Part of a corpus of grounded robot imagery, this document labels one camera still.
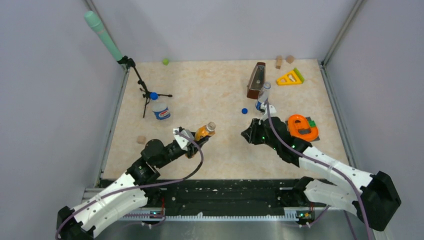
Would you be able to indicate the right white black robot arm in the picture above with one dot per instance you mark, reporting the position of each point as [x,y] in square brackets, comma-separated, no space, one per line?
[373,198]

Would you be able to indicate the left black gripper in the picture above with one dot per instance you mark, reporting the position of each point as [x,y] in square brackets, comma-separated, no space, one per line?
[192,149]

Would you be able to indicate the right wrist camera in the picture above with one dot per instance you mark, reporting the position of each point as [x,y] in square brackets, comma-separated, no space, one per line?
[268,110]

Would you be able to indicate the small wooden cube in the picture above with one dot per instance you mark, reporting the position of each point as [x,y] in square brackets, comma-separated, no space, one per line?
[290,59]

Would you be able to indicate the small green block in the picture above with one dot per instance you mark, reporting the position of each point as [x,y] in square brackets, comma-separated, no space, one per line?
[165,61]

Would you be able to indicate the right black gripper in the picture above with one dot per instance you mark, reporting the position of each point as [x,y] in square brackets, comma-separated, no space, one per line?
[251,134]

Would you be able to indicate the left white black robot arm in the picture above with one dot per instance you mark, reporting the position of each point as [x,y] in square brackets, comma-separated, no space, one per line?
[88,220]

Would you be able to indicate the beige wooden cube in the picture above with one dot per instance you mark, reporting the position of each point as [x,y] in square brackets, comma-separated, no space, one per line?
[141,140]

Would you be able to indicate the tall wooden block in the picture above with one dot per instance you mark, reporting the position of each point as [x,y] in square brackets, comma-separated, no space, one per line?
[278,62]

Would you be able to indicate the yellow triangle toy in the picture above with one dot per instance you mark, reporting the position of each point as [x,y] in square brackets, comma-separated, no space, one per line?
[293,77]

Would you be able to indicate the black microphone tripod stand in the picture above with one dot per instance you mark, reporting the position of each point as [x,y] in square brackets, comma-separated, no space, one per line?
[129,63]

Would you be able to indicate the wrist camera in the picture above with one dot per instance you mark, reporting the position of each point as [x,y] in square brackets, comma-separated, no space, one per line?
[183,137]
[268,110]

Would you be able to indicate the brown metronome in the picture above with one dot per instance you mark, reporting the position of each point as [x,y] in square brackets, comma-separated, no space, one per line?
[256,81]

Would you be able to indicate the orange toy tape dispenser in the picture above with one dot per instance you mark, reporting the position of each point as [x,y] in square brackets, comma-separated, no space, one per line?
[303,127]

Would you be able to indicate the mint green microphone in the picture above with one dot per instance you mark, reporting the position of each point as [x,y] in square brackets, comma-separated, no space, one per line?
[97,26]

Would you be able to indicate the orange juice bottle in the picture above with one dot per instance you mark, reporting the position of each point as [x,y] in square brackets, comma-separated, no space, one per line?
[207,130]

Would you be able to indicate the clear crushed plastic bottle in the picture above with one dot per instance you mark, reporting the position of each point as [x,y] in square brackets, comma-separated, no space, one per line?
[263,95]

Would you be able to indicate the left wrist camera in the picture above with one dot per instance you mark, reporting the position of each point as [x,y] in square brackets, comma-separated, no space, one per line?
[183,137]

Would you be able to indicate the blue labelled white jar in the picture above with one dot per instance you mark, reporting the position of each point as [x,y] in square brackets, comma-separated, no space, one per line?
[160,109]

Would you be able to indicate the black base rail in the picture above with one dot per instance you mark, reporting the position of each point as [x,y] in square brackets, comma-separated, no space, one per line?
[228,198]

